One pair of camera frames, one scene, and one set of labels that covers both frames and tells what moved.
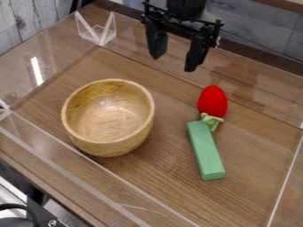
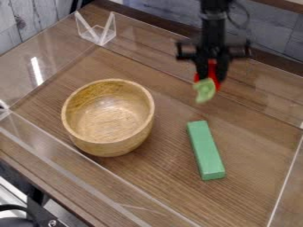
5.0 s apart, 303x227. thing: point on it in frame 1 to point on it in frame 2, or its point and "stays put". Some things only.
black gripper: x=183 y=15 to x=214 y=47
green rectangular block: x=206 y=151 stays put
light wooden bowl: x=108 y=117 stays put
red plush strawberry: x=212 y=104 to x=208 y=85
